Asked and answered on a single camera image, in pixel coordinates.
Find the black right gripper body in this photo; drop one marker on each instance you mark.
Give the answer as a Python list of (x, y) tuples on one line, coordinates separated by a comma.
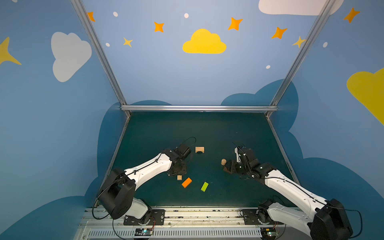
[(235, 166)]

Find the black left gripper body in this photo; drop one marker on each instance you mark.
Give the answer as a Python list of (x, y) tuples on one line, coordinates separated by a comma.
[(180, 167)]

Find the natural wood arch block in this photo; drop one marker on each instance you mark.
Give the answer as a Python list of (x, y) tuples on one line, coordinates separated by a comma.
[(199, 149)]

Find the orange wood block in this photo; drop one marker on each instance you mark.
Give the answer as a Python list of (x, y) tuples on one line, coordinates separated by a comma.
[(187, 182)]

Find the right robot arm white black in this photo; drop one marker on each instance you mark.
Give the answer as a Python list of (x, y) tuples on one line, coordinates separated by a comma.
[(316, 217)]

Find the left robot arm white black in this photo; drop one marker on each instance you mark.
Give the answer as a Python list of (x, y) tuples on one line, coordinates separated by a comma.
[(117, 194)]

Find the lime green wood block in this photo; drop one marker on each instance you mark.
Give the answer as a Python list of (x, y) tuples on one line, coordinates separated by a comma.
[(204, 186)]

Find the right green circuit board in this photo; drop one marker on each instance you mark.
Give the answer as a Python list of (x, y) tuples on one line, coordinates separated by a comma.
[(268, 234)]

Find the green circuit board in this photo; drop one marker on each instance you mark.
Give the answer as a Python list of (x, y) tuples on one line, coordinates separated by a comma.
[(268, 234), (145, 233)]

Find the left green circuit board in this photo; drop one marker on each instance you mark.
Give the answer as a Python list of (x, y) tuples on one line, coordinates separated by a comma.
[(145, 233)]

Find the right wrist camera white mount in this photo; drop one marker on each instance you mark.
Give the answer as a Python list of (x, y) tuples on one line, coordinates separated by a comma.
[(236, 150)]

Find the right side floor rail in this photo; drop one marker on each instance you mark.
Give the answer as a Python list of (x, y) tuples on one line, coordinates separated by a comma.
[(288, 163)]

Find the floor rail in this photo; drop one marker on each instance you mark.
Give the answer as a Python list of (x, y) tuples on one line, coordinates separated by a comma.
[(288, 163), (109, 135)]

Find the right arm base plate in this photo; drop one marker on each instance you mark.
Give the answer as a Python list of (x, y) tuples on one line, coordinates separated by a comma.
[(257, 217)]

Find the left side floor rail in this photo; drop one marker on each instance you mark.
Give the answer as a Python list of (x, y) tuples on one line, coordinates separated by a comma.
[(109, 135)]

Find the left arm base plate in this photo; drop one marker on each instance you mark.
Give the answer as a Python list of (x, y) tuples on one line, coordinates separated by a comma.
[(152, 217)]

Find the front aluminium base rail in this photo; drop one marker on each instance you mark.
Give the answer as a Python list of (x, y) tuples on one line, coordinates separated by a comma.
[(182, 223)]

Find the back horizontal aluminium rail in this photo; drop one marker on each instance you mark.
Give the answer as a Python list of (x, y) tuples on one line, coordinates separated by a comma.
[(170, 108)]

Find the left corner aluminium post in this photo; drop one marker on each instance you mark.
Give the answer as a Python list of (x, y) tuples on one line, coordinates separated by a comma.
[(88, 26)]

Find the corner aluminium post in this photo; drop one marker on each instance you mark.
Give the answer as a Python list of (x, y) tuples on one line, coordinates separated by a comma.
[(88, 26), (311, 38)]

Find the right corner aluminium post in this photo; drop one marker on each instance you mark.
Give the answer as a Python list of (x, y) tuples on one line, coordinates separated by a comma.
[(311, 38)]

